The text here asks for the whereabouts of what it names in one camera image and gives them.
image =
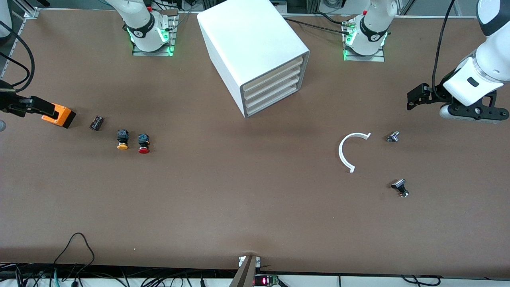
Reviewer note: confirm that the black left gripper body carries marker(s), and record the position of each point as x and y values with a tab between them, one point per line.
437	93

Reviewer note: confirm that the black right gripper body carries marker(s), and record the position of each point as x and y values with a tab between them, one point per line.
8	104

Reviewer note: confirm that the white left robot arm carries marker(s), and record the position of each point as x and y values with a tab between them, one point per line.
492	59

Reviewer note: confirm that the yellow mushroom push button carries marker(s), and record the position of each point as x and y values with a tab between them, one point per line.
122	140

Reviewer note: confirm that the red mushroom push button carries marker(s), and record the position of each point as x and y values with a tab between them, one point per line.
144	144

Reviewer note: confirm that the white drawer cabinet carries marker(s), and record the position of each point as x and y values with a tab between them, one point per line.
247	36

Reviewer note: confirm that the small black connector block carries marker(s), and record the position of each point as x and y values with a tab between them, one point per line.
97	122

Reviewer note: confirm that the white curved plastic arc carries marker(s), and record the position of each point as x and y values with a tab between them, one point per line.
340	152

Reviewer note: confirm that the red display electronic module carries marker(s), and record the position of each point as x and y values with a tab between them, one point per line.
265	280

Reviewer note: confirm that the orange button enclosure box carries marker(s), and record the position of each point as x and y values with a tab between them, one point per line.
63	117

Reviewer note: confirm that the small silver metal switch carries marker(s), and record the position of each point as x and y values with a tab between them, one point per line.
393	136

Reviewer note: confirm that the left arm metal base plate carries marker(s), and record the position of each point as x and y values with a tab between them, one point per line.
378	58

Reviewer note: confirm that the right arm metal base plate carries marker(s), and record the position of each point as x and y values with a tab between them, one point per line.
137	53

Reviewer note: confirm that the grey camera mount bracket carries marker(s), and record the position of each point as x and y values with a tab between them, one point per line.
245	275

